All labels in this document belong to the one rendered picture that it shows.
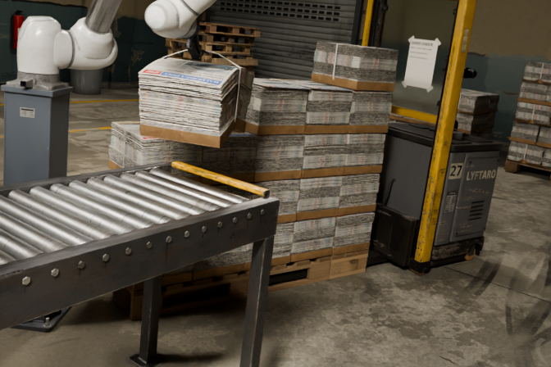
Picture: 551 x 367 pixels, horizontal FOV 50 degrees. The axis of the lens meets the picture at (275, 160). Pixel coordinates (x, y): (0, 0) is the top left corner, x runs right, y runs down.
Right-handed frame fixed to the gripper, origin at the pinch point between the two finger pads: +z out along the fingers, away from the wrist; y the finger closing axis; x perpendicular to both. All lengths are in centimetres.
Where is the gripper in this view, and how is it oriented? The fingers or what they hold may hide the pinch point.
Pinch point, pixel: (207, 31)
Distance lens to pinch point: 211.4
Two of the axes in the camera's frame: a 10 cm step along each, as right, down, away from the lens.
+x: 9.6, 1.9, -2.1
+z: 2.4, -1.1, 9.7
